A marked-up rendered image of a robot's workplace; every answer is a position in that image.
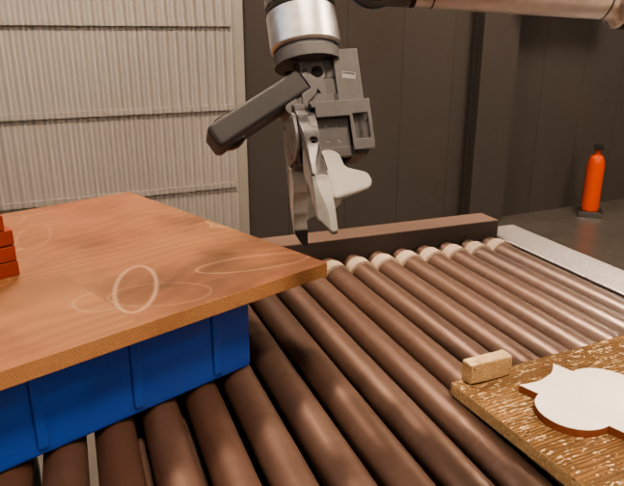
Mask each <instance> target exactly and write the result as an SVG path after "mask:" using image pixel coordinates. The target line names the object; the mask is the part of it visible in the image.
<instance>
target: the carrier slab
mask: <svg viewBox="0 0 624 486"><path fill-rule="evenodd" d="M553 364H555V365H559V366H562V367H564V368H566V369H569V370H571V371H574V370H576V369H580V368H601V369H606V370H610V371H613V372H616V373H619V374H622V375H624V335H623V336H620V337H613V338H610V339H606V340H603V341H599V342H595V343H592V344H588V345H586V346H582V347H578V348H575V349H571V350H567V351H564V352H560V353H557V354H554V355H550V356H547V357H543V358H540V359H536V360H532V361H529V362H525V363H521V364H516V365H513V366H512V367H511V371H510V374H509V375H506V376H503V377H501V378H498V379H494V380H490V381H486V382H481V383H475V384H468V383H466V382H464V381H463V380H459V381H456V382H452V383H451V389H450V394H451V395H452V396H453V397H455V398H456V399H457V400H458V401H460V402H461V403H462V404H463V405H465V406H466V407H467V408H468V409H470V410H471V411H472V412H473V413H475V414H476V415H477V416H478V417H480V418H481V419H482V420H484V421H485V422H486V423H487V424H489V425H490V426H491V427H492V428H494V429H495V430H496V431H497V432H499V433H500V434H501V435H502V436H504V437H505V438H506V439H507V440H509V441H510V442H511V443H512V444H514V445H515V446H516V447H518V448H519V449H520V450H521V451H523V452H524V453H525V454H526V455H527V456H528V457H529V458H530V459H532V460H533V461H534V462H535V463H537V464H538V465H539V466H540V467H542V468H543V469H544V470H545V471H547V472H548V473H549V474H551V475H552V476H553V477H554V478H556V479H557V480H558V481H559V482H561V483H562V484H563V485H564V486H624V441H623V440H621V439H619V438H617V437H615V436H613V435H611V434H609V433H607V434H605V435H602V436H599V437H593V438H582V437H575V436H570V435H566V434H563V433H560V432H558V431H555V430H554V429H552V428H550V427H549V426H547V425H546V424H544V423H543V422H542V421H541V420H540V419H539V418H538V417H537V416H536V414H535V412H534V401H535V399H533V398H531V397H529V396H527V395H525V394H523V393H521V392H519V385H522V384H528V383H533V382H537V381H540V380H542V379H543V378H545V377H546V376H548V375H550V374H551V373H552V371H553Z"/></svg>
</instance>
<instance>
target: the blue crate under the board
mask: <svg viewBox="0 0 624 486"><path fill-rule="evenodd" d="M249 363H250V342H249V314H248V304H246V305H244V306H241V307H238V308H235V309H232V310H228V311H225V312H222V313H219V314H216V315H213V316H211V317H208V318H206V319H203V320H200V321H197V322H195V323H192V324H189V325H186V326H183V327H180V328H177V329H175V330H172V331H170V332H167V333H164V334H161V335H159V336H156V337H151V338H148V339H145V340H143V341H140V342H137V343H134V344H131V345H128V346H126V347H124V348H121V349H118V350H115V351H112V352H110V353H107V354H104V355H101V356H98V357H95V358H92V359H90V360H87V361H85V362H82V363H79V364H75V365H72V366H69V367H66V368H63V369H60V370H58V371H55V372H52V373H49V374H46V375H43V376H42V377H39V378H36V379H33V380H30V381H27V382H24V383H22V384H19V385H16V386H13V387H10V388H7V389H5V390H2V391H0V473H1V472H3V471H6V470H8V469H10V468H12V467H15V466H17V465H19V464H22V463H24V462H26V461H29V460H31V459H33V458H36V457H38V456H40V455H43V454H45V453H46V452H48V451H51V450H53V449H55V448H58V447H60V446H64V445H66V444H68V443H71V442H73V441H75V440H77V439H80V438H82V437H84V436H87V435H89V434H91V433H94V432H95V431H97V430H100V429H102V428H104V427H106V426H109V425H111V424H113V423H116V422H118V421H120V420H123V419H126V418H129V417H131V416H133V415H135V414H138V413H140V412H142V411H145V410H146V409H148V408H151V407H153V406H155V405H158V404H160V403H162V402H164V401H167V400H169V399H171V398H174V397H176V396H178V395H181V394H183V393H185V392H189V391H191V390H193V389H195V388H197V387H199V386H202V385H204V384H206V383H209V382H211V381H213V380H216V379H218V378H220V377H222V376H225V375H227V374H229V373H232V372H234V371H236V370H238V369H240V368H242V367H245V366H247V365H248V364H249Z"/></svg>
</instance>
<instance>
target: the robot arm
mask: <svg viewBox="0 0 624 486"><path fill-rule="evenodd" d="M353 1H354V2H355V3H356V4H357V5H359V6H361V7H363V8H366V9H371V10H377V9H381V8H384V7H400V8H420V9H434V10H450V11H465V12H481V13H496V14H525V15H541V16H556V17H571V18H586V19H602V20H603V22H604V23H605V25H606V26H607V27H608V28H610V29H620V30H624V0H353ZM264 6H265V12H266V22H267V30H268V38H269V44H270V52H271V55H272V56H273V61H274V68H275V72H276V73H277V74H279V75H281V76H284V77H285V78H283V79H282V80H280V81H278V82H277V83H275V84H274V85H272V86H271V87H269V88H267V89H266V90H264V91H263V92H261V93H260V94H257V95H256V96H254V97H253V98H251V99H250V100H248V101H246V102H245V103H243V104H242V105H240V106H239V107H237V108H235V109H234V110H232V111H231V112H229V113H228V114H226V115H222V116H220V117H218V118H217V119H215V120H214V122H213V123H212V124H211V125H210V126H209V127H208V129H207V133H206V142H207V144H208V145H209V146H210V148H211V149H212V151H213V152H214V153H215V154H216V155H222V154H224V153H225V152H227V151H229V150H234V149H238V148H239V147H240V146H241V145H242V144H243V143H244V141H245V140H246V139H247V138H249V137H250V136H252V135H253V134H255V133H256V132H258V131H260V130H261V129H262V128H263V127H265V126H266V125H268V124H269V123H271V122H273V121H274V120H276V119H277V118H279V117H281V119H282V121H283V122H284V129H283V132H284V145H285V158H286V174H287V186H288V196H289V202H290V211H291V218H292V225H293V231H294V234H295V235H296V237H297V238H298V239H299V241H300V242H301V244H302V245H303V246H304V247H305V246H308V225H307V220H308V219H310V218H312V217H314V216H316V220H317V221H318V222H319V223H320V224H321V225H322V226H323V227H324V228H326V229H327V230H328V231H329V232H330V233H331V234H336V233H338V222H337V214H336V207H338V206H339V205H340V203H341V199H344V198H346V197H349V196H352V195H354V194H357V193H359V192H362V191H365V190H366V189H368V188H369V187H370V185H371V178H370V176H369V174H368V173H366V172H363V171H359V170H355V169H350V168H347V167H346V166H344V164H353V163H357V162H358V161H359V160H360V159H362V158H363V157H364V156H365V155H367V154H368V153H369V152H370V149H375V148H376V146H375V140H374V133H373V126H372V118H371V112H370V105H369V98H364V95H363V88H362V80H361V73H360V67H359V60H358V52H357V48H348V49H339V47H340V37H339V25H338V17H337V10H336V2H335V0H264ZM366 114H367V116H366ZM366 122H368V123H366ZM368 129H369V136H370V138H368V132H367V130H368Z"/></svg>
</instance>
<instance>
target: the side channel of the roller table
mask: <svg viewBox="0 0 624 486"><path fill-rule="evenodd" d="M498 222H499V221H498V220H497V219H495V218H492V217H490V216H487V215H485V214H483V213H475V214H466V215H458V216H449V217H441V218H433V219H424V220H417V221H408V222H399V223H391V224H383V225H374V226H366V227H357V228H350V229H338V233H336V234H331V233H330V232H329V231H328V230H325V231H317V232H308V246H305V247H304V246H303V245H302V244H301V242H300V241H299V239H298V238H297V237H296V235H295V234H292V235H283V236H275V237H266V238H261V239H263V240H266V241H268V242H271V243H274V244H277V245H280V246H282V247H285V248H288V249H290V250H292V251H295V252H298V253H301V254H304V255H306V256H309V257H314V258H317V259H319V260H321V259H323V258H325V257H330V258H332V259H334V260H337V261H339V262H342V261H343V259H344V258H345V257H347V256H348V255H357V256H359V257H364V258H365V259H366V258H367V257H368V255H369V254H371V253H372V252H375V251H380V252H382V253H383V254H388V255H391V253H392V252H393V251H394V250H395V249H397V248H404V249H406V250H410V251H412V252H414V251H415V250H416V249H417V247H418V246H420V245H427V246H428V247H434V248H436V249H437V247H438V246H439V245H440V244H441V243H443V242H449V243H451V244H456V245H459V243H460V242H461V241H463V240H465V239H471V240H473V241H478V242H480V241H481V239H482V238H484V237H486V236H492V237H494V238H497V232H498Z"/></svg>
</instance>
